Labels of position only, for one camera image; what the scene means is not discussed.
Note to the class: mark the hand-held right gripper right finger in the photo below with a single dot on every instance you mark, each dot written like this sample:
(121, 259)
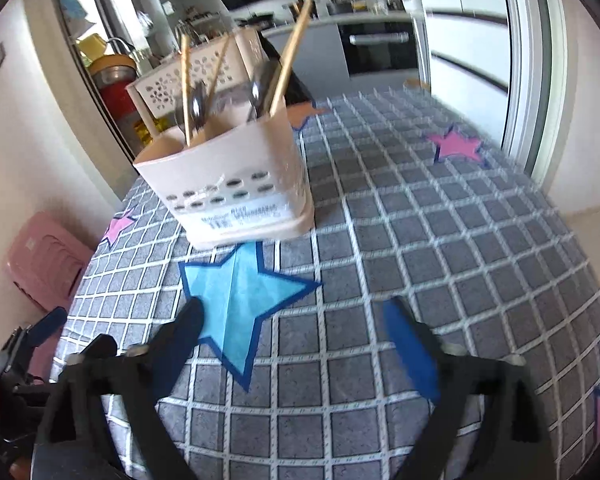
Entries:
(410, 350)

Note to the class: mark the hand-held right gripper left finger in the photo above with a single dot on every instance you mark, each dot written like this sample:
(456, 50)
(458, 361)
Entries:
(185, 335)

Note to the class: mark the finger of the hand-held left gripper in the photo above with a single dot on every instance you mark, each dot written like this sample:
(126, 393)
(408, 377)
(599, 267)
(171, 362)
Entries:
(100, 346)
(50, 324)

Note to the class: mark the white plastic utensil holder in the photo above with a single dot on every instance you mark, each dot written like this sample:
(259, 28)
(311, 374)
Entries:
(240, 180)

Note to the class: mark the stack of pink plastic stools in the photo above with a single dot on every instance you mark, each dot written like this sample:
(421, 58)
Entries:
(45, 260)

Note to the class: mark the grey checked star tablecloth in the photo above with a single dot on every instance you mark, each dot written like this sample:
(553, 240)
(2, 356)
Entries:
(405, 240)

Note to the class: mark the gold foil packages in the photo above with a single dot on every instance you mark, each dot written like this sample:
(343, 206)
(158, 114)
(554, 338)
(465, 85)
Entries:
(142, 128)

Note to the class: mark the red container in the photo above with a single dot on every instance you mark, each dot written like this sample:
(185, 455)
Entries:
(117, 106)

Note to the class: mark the white flower-cutout basket cart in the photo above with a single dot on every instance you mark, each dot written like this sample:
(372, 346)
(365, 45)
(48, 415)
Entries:
(165, 85)

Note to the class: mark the steel basin with orange lid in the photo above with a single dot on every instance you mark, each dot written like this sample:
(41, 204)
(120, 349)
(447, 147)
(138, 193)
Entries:
(111, 72)

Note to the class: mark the cardboard box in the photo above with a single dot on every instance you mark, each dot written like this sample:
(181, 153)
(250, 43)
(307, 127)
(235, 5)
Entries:
(415, 84)

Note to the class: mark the yellow plastic cup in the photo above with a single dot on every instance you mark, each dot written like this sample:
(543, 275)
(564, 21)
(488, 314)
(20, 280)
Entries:
(92, 46)

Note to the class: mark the chrome kitchen faucet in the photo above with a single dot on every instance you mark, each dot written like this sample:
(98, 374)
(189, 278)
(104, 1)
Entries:
(122, 45)

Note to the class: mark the black built-in oven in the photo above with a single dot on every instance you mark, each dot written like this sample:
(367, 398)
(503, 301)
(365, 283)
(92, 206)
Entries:
(380, 47)

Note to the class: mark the grey kitchen counter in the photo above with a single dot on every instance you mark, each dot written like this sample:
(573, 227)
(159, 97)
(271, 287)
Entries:
(320, 55)

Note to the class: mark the white refrigerator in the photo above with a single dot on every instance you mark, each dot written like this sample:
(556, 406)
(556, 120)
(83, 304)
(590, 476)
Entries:
(460, 35)

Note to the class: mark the blue patterned bag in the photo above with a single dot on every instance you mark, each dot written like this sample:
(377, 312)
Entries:
(72, 5)

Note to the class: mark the dark sliding door frame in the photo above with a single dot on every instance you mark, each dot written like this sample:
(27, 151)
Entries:
(87, 90)

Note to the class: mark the white sliding door frame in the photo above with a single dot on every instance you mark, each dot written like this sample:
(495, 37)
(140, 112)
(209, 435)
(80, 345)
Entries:
(535, 70)

